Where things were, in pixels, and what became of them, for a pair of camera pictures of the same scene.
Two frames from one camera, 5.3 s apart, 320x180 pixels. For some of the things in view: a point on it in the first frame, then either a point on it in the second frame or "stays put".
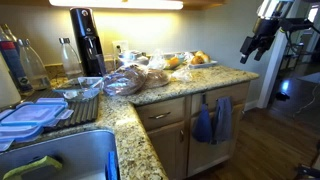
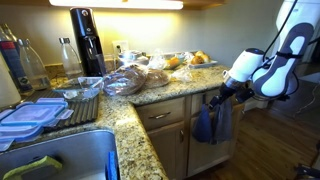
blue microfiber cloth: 202,127 stays put
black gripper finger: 246,48 -> 215,101
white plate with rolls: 199,60 stays put
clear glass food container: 82,90 stays put
